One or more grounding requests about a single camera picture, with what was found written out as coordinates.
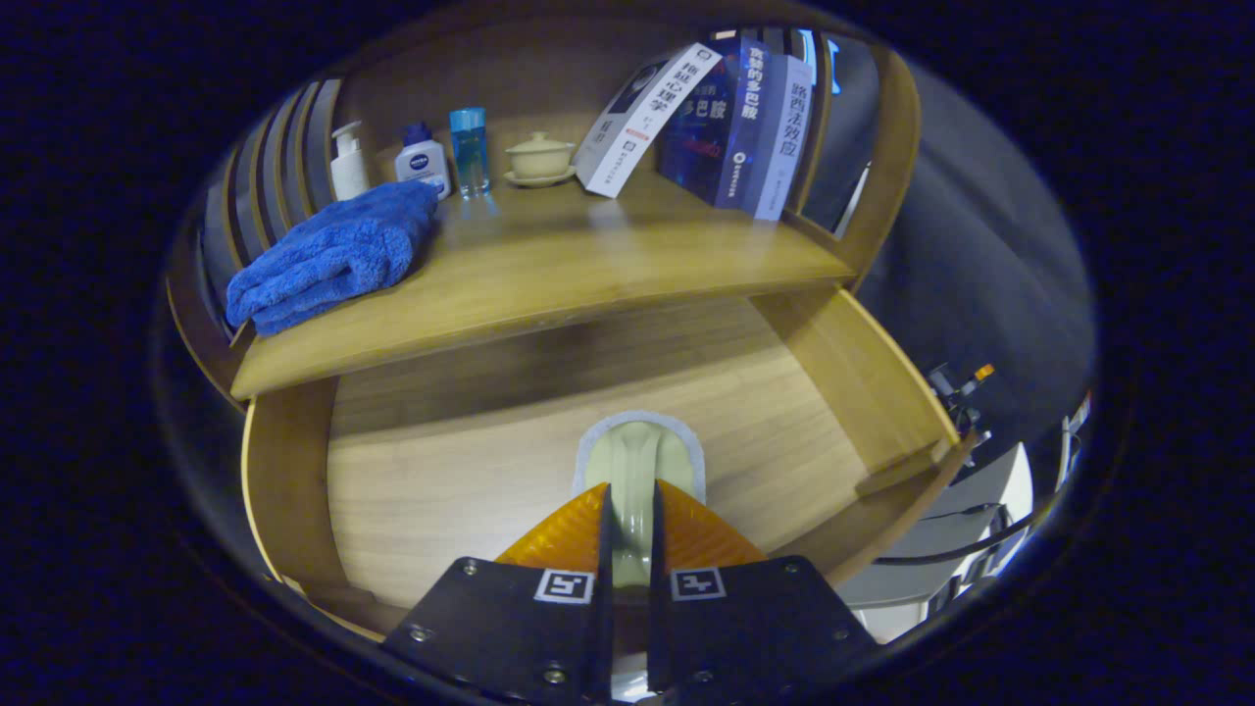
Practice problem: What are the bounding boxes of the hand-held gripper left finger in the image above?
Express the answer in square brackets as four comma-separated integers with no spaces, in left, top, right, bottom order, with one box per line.
[382,480,615,705]

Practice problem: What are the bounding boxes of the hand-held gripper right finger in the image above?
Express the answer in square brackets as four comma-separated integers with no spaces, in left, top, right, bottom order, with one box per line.
[647,479,879,702]

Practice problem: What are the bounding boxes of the cream brush with white pad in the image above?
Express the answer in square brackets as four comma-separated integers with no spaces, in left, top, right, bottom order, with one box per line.
[572,410,708,589]

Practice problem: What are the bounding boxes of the wooden drawer with black knob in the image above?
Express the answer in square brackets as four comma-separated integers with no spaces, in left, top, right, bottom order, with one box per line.
[240,284,977,643]

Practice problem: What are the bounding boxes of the wooden countertop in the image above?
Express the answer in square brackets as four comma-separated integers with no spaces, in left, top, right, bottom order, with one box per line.
[230,172,854,401]

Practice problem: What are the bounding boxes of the wooden cabinet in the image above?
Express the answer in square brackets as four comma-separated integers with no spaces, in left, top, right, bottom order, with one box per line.
[162,0,923,413]

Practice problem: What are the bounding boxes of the black device with orange tip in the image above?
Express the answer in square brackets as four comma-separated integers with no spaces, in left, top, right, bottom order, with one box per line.
[927,363,997,444]

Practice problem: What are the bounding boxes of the blue folded towel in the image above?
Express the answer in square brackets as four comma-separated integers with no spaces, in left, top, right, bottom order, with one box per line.
[226,180,440,337]

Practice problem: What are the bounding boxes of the beige lidded teacup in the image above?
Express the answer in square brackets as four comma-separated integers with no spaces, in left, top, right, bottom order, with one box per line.
[504,131,577,189]

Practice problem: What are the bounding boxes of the clear blue bottle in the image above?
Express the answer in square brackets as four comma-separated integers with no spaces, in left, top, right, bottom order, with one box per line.
[449,107,492,199]

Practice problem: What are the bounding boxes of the white lotion bottle blue cap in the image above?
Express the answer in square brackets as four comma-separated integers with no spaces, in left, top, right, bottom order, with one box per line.
[394,122,453,201]

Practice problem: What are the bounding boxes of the white book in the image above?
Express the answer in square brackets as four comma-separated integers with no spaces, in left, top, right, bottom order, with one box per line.
[574,42,724,199]

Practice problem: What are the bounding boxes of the dark blue book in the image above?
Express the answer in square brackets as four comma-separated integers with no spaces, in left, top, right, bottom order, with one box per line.
[655,37,776,210]

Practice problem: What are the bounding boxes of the pale lavender book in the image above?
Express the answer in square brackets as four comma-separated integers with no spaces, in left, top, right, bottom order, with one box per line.
[753,54,817,222]

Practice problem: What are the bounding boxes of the white pump bottle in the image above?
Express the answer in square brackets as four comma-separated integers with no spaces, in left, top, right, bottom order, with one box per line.
[329,121,372,203]

